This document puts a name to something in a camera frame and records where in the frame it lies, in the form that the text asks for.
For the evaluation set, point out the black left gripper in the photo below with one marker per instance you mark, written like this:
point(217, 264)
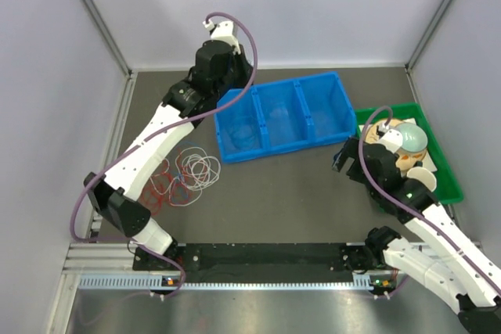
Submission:
point(246, 68)

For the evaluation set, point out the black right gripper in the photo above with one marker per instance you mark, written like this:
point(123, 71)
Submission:
point(349, 149)

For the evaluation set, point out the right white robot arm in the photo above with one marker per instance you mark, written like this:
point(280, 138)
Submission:
point(459, 274)

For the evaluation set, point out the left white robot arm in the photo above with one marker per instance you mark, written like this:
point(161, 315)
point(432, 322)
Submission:
point(115, 194)

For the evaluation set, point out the tan patterned plate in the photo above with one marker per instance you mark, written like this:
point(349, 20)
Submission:
point(405, 160)

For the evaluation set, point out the light green bowl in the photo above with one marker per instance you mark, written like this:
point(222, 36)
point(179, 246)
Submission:
point(414, 137)

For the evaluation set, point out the blue three-compartment bin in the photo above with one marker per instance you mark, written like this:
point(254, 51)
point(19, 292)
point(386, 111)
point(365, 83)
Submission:
point(285, 116)

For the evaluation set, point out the white cup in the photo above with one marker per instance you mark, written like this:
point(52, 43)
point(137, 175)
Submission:
point(423, 175)

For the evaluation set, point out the green plastic tray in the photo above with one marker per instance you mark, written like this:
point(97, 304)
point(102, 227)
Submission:
point(448, 190)

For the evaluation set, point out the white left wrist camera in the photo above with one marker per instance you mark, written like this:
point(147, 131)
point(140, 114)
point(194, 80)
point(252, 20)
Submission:
point(225, 31)

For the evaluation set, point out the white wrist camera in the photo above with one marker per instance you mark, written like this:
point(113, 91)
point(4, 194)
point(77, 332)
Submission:
point(225, 31)
point(389, 137)

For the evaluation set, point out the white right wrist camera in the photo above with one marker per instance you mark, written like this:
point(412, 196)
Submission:
point(389, 137)

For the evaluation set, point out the grey slotted cable duct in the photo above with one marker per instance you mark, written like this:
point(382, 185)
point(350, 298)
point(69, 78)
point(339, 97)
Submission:
point(165, 283)

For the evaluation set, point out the aluminium frame left post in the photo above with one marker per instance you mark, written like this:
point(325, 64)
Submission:
point(106, 36)

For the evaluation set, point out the aluminium frame post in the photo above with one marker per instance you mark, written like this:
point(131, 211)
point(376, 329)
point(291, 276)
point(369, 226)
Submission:
point(428, 34)
point(106, 36)

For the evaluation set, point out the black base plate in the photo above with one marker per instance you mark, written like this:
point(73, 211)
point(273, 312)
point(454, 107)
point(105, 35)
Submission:
point(271, 262)

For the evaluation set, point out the aluminium frame right post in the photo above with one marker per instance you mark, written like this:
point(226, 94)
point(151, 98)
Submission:
point(428, 34)

